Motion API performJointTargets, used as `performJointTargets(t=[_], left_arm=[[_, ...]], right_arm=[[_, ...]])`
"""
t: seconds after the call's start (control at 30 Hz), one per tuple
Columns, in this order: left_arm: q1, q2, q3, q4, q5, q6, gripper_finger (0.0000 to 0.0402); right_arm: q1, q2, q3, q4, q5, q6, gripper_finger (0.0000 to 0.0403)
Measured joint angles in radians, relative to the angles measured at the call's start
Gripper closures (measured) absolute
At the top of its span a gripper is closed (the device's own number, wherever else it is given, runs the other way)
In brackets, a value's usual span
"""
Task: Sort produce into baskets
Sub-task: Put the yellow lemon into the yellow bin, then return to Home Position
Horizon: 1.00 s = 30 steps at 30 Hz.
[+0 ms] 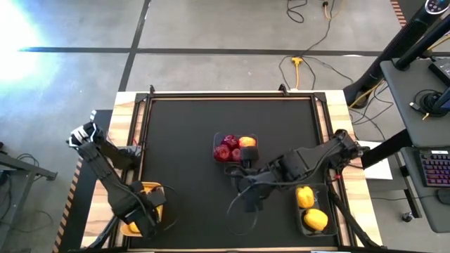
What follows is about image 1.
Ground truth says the black hazard-striped floor mat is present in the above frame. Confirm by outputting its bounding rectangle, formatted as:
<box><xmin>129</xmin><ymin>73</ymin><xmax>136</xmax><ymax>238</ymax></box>
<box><xmin>51</xmin><ymin>109</ymin><xmax>114</xmax><ymax>253</ymax></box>
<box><xmin>389</xmin><ymin>0</ymin><xmax>409</xmax><ymax>28</ymax></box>

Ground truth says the yellow bell pepper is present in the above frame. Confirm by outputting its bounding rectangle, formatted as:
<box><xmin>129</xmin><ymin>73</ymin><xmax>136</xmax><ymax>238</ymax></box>
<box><xmin>302</xmin><ymin>207</ymin><xmax>329</xmax><ymax>232</ymax></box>
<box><xmin>295</xmin><ymin>185</ymin><xmax>316</xmax><ymax>209</ymax></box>

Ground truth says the red and yellow apple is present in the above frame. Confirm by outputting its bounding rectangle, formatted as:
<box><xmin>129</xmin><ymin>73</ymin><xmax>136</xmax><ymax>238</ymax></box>
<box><xmin>238</xmin><ymin>136</ymin><xmax>257</xmax><ymax>148</ymax></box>

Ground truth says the coiled black cable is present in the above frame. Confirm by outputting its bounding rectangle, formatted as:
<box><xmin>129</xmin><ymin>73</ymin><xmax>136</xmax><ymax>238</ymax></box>
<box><xmin>409</xmin><ymin>89</ymin><xmax>446</xmax><ymax>119</ymax></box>

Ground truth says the black table mat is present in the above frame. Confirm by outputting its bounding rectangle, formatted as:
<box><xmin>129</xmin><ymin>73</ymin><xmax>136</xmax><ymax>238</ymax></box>
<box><xmin>140</xmin><ymin>98</ymin><xmax>326</xmax><ymax>249</ymax></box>

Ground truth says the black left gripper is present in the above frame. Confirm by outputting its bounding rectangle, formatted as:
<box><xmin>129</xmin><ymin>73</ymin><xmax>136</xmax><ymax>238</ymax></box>
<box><xmin>131</xmin><ymin>181</ymin><xmax>168</xmax><ymax>240</ymax></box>

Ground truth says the white paper sheet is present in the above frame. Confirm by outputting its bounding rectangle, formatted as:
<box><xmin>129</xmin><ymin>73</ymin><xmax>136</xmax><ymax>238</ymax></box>
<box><xmin>356</xmin><ymin>140</ymin><xmax>394</xmax><ymax>181</ymax></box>

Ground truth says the black floor cable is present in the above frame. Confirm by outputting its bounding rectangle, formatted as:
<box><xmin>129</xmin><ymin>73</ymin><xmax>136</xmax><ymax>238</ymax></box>
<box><xmin>285</xmin><ymin>0</ymin><xmax>306</xmax><ymax>25</ymax></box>
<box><xmin>277</xmin><ymin>0</ymin><xmax>356</xmax><ymax>91</ymax></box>

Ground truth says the grey desk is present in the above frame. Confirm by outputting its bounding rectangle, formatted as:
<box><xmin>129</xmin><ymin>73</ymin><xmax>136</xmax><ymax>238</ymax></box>
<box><xmin>379</xmin><ymin>58</ymin><xmax>450</xmax><ymax>233</ymax></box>

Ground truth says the dark smoky plastic bin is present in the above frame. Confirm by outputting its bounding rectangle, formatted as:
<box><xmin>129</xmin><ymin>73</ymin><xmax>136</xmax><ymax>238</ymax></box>
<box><xmin>294</xmin><ymin>181</ymin><xmax>339</xmax><ymax>237</ymax></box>

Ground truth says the black computer mouse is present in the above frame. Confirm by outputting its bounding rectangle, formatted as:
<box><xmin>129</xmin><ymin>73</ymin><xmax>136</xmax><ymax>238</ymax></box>
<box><xmin>437</xmin><ymin>192</ymin><xmax>450</xmax><ymax>212</ymax></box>

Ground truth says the orange plastic basket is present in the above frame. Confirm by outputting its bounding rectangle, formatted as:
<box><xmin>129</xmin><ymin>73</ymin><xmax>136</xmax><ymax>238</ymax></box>
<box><xmin>119</xmin><ymin>181</ymin><xmax>165</xmax><ymax>239</ymax></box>

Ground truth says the backlit black keyboard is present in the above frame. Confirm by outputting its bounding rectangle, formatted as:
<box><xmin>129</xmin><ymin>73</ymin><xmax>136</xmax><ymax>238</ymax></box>
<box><xmin>418</xmin><ymin>149</ymin><xmax>450</xmax><ymax>188</ymax></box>

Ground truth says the black flat desk device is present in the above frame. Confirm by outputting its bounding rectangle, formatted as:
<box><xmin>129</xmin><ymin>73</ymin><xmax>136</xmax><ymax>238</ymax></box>
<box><xmin>427</xmin><ymin>57</ymin><xmax>450</xmax><ymax>88</ymax></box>

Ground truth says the yellow extension cord plug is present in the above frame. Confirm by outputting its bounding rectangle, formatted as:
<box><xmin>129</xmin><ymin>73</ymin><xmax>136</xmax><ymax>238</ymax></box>
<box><xmin>290</xmin><ymin>56</ymin><xmax>304</xmax><ymax>91</ymax></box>

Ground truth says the clear plastic bin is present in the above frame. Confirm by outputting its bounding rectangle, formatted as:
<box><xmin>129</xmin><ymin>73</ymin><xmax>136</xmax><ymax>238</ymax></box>
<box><xmin>212</xmin><ymin>131</ymin><xmax>260</xmax><ymax>164</ymax></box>

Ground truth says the black tower fan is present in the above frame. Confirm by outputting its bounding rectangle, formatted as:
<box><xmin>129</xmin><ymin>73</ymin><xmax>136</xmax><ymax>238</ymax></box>
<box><xmin>342</xmin><ymin>0</ymin><xmax>450</xmax><ymax>108</ymax></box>

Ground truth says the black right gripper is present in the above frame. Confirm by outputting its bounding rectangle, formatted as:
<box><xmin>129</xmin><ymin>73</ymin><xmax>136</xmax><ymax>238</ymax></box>
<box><xmin>224</xmin><ymin>145</ymin><xmax>284</xmax><ymax>214</ymax></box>

